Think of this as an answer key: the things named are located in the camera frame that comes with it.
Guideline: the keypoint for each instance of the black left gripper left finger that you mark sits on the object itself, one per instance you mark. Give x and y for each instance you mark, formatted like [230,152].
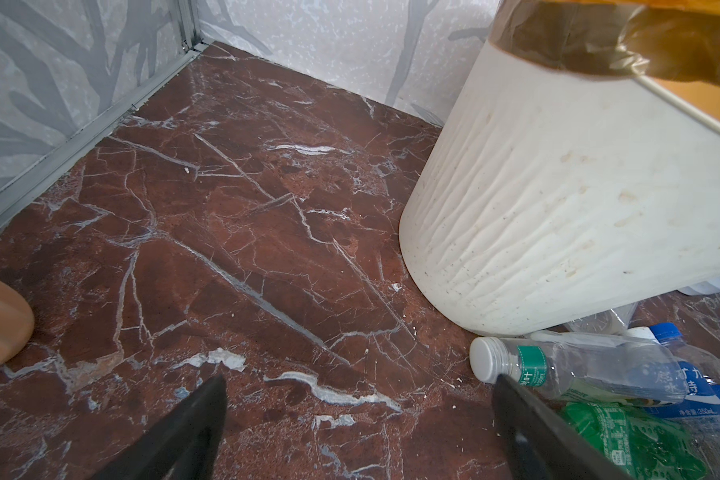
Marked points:
[182,445]

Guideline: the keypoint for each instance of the green plastic soda bottle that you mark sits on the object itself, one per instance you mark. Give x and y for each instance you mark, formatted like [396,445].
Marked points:
[642,445]

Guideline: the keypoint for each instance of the yellow bin liner bag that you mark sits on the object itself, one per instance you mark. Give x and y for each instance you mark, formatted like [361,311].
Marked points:
[676,43]

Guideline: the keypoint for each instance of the Pepsi blue label bottle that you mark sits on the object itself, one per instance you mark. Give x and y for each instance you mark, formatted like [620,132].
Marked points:
[702,370]

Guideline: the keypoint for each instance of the blue label bottle white cap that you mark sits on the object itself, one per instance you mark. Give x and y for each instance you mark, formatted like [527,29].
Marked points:
[705,430]

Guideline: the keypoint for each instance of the clear bottle green label lying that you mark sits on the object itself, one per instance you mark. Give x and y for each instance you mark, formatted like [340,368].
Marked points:
[583,367]

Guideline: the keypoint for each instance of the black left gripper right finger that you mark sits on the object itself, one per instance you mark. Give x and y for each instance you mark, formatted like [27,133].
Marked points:
[539,444]

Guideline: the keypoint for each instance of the white ribbed waste bin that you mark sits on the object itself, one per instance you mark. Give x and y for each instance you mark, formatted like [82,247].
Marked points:
[551,196]

